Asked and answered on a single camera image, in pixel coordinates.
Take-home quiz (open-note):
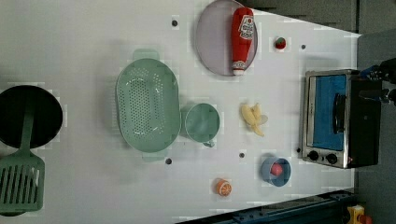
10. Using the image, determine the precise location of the green mug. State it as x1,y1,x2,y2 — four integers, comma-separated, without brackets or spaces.
180,103,220,147

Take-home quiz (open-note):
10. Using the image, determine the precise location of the toy strawberry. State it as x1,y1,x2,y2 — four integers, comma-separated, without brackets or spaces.
270,163,283,176

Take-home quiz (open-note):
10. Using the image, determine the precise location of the blue metal frame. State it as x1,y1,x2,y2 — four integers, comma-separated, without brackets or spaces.
178,190,357,224

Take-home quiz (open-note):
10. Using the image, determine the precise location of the black frying pan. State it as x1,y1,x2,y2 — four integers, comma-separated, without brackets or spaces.
0,85,63,148

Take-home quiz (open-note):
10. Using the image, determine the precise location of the yellow red clamp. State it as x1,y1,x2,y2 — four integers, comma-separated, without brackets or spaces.
347,205,373,224

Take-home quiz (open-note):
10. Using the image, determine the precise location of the red ketchup bottle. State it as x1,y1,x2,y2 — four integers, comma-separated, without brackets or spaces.
231,7,254,76

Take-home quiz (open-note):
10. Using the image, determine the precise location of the peeled toy banana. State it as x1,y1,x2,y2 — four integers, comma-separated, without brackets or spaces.
241,104,268,136

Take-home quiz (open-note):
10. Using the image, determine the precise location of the blue bowl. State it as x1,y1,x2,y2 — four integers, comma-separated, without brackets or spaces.
261,157,291,187

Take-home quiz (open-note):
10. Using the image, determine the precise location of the green colander basket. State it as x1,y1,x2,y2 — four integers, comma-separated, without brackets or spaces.
115,49,181,162

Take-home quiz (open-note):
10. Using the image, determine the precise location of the green slotted spatula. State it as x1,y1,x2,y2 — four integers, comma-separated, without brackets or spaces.
0,100,45,213

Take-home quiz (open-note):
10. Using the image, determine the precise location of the small red tomato toy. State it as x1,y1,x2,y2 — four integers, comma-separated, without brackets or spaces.
275,37,287,49

